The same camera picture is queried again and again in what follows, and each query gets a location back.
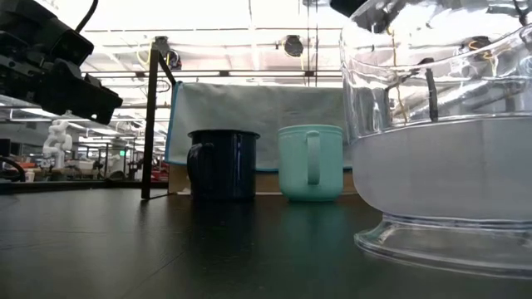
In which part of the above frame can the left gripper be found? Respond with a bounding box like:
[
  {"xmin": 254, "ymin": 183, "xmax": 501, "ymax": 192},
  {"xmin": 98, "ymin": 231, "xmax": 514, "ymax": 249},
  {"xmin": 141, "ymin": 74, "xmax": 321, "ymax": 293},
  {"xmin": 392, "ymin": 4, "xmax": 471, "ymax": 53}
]
[{"xmin": 0, "ymin": 0, "xmax": 124, "ymax": 125}]

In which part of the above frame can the dark blue enamel mug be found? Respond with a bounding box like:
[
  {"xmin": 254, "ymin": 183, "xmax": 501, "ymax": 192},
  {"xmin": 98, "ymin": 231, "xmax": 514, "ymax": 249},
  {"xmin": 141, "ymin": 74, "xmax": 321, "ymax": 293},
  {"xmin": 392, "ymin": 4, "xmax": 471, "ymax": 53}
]
[{"xmin": 186, "ymin": 129, "xmax": 261, "ymax": 203}]

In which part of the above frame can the teal plastic mug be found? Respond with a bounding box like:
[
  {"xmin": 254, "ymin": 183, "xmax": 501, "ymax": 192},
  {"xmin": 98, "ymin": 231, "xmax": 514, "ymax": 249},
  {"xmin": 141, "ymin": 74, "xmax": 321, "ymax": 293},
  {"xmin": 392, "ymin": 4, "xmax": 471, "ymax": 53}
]
[{"xmin": 277, "ymin": 124, "xmax": 345, "ymax": 203}]

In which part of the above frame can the black metal wooden shelf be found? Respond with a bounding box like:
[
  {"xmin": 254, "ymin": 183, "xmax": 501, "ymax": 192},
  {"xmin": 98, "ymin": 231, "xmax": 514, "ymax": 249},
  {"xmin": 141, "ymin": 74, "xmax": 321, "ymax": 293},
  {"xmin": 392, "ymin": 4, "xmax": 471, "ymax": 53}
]
[{"xmin": 140, "ymin": 36, "xmax": 357, "ymax": 200}]

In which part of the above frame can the light blue cloth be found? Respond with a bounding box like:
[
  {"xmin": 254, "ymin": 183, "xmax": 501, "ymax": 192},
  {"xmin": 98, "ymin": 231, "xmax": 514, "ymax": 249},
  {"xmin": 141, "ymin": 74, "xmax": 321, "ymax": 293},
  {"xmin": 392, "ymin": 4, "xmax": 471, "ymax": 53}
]
[{"xmin": 164, "ymin": 81, "xmax": 353, "ymax": 172}]

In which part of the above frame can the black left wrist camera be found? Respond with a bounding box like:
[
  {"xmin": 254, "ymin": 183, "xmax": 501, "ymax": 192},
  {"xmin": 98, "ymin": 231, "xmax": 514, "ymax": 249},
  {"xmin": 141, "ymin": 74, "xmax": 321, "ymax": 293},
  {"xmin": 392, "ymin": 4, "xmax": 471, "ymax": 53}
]
[{"xmin": 49, "ymin": 24, "xmax": 95, "ymax": 67}]

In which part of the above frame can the round black overhead camera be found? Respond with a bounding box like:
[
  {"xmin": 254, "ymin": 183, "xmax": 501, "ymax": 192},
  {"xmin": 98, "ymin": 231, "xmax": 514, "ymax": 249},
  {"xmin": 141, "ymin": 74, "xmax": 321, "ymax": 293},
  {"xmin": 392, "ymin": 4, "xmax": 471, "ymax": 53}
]
[{"xmin": 283, "ymin": 34, "xmax": 305, "ymax": 58}]

